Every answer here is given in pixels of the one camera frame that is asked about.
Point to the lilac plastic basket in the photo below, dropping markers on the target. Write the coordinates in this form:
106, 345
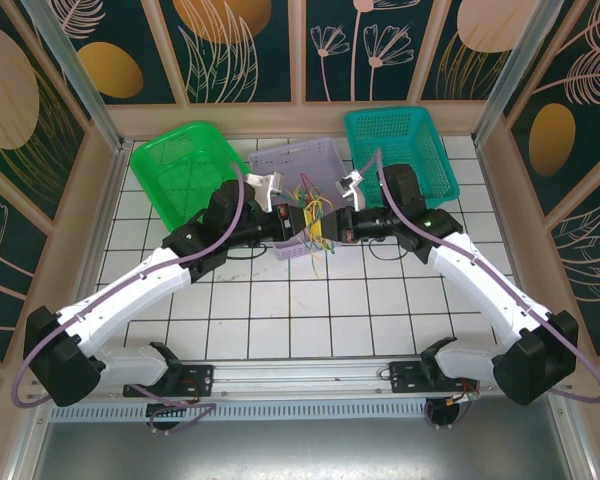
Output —
300, 160

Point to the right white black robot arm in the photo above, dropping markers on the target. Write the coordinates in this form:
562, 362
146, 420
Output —
480, 280

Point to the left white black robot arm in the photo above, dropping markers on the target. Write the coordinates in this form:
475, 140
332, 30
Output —
130, 290

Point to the green plastic basket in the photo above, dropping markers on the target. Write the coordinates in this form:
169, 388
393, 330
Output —
180, 165

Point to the teal plastic basket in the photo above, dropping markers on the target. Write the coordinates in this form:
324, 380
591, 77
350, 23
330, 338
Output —
410, 140

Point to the grey metal sheet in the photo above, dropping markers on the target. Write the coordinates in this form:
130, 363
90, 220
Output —
300, 450

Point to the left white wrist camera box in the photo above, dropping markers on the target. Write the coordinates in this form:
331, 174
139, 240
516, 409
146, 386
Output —
267, 192

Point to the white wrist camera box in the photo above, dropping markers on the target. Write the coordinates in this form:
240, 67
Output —
267, 192
352, 187

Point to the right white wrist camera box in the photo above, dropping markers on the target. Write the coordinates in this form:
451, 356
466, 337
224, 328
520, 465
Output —
352, 187

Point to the aluminium side rail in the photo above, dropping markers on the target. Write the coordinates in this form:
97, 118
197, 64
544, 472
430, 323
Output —
109, 200
496, 200

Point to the aluminium mounting rail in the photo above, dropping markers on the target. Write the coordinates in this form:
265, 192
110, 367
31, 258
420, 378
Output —
300, 375

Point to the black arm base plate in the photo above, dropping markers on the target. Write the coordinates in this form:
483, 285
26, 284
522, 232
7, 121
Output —
405, 377
200, 380

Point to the aluminium corner post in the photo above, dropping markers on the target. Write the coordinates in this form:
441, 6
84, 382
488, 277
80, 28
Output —
86, 85
513, 75

